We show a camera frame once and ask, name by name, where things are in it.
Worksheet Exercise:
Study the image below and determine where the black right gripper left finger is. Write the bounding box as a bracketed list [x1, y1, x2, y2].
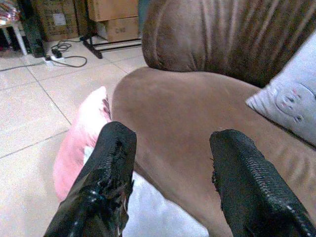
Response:
[43, 121, 138, 237]

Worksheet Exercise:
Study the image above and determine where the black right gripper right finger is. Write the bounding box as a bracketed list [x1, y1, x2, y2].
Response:
[209, 128, 316, 237]

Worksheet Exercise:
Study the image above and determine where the pink and white pillow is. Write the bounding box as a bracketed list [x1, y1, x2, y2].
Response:
[52, 85, 210, 237]

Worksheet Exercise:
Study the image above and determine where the grey pillow with face print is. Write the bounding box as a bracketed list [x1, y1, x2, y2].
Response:
[245, 31, 316, 146]

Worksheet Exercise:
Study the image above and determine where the brown suede sofa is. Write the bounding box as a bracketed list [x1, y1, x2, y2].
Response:
[111, 0, 316, 237]

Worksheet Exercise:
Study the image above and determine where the white power strip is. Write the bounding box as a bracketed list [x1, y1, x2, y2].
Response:
[44, 53, 65, 65]

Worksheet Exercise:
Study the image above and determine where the brown cardboard box with print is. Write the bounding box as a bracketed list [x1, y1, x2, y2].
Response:
[98, 16, 140, 42]

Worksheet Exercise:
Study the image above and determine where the black speaker tower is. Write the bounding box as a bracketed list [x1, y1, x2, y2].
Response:
[17, 0, 46, 58]

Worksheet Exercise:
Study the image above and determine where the cardboard box with white label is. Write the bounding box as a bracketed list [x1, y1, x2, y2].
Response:
[33, 0, 79, 42]

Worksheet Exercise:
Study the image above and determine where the plain brown cardboard box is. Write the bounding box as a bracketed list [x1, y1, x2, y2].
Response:
[87, 0, 139, 22]

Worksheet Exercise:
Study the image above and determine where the white table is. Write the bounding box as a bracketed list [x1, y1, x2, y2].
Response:
[0, 21, 28, 56]

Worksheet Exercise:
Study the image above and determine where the black power cable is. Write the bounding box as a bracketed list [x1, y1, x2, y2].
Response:
[49, 40, 88, 69]

